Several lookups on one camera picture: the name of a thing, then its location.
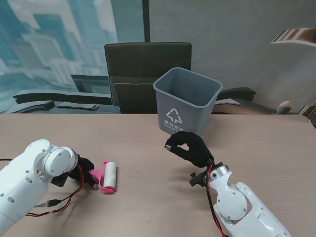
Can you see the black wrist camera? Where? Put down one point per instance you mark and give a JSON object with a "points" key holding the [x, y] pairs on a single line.
{"points": [[59, 180], [197, 179]]}

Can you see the black armrest chair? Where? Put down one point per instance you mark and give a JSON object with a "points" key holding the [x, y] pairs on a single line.
{"points": [[237, 92]]}

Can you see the dark brown office chair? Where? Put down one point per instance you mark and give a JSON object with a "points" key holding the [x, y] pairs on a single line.
{"points": [[138, 64]]}

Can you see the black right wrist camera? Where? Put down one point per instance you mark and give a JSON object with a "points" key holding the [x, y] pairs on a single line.
{"points": [[197, 179]]}

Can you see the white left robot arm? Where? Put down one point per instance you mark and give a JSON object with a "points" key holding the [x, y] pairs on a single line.
{"points": [[27, 177]]}

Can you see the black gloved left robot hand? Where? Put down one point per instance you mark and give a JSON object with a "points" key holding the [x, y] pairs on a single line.
{"points": [[85, 172]]}

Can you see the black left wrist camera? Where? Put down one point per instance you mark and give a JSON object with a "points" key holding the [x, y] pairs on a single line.
{"points": [[59, 180]]}

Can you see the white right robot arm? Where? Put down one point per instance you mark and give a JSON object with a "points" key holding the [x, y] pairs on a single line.
{"points": [[239, 202]]}

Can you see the grey plastic waste bin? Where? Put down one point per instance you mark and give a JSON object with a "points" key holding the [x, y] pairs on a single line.
{"points": [[187, 108]]}

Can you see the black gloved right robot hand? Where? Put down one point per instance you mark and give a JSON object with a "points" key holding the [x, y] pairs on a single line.
{"points": [[192, 148]]}

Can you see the white lint roll refill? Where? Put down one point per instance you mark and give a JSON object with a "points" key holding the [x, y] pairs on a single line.
{"points": [[109, 176]]}

